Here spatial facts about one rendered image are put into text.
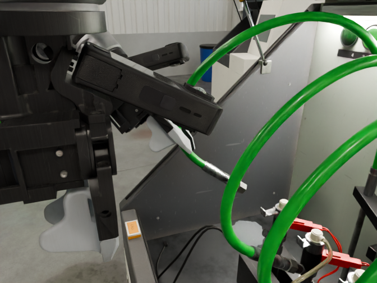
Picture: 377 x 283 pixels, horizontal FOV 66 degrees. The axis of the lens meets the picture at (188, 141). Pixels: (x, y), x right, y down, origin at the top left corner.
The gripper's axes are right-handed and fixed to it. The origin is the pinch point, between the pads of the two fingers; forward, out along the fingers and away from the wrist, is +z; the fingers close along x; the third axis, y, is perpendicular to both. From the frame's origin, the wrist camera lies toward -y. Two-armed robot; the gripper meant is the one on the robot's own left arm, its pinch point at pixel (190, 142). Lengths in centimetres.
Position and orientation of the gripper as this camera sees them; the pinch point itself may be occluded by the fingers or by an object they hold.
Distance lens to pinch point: 50.3
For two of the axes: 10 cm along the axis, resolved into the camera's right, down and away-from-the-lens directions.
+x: -1.8, 1.9, -9.7
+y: -7.4, 6.2, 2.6
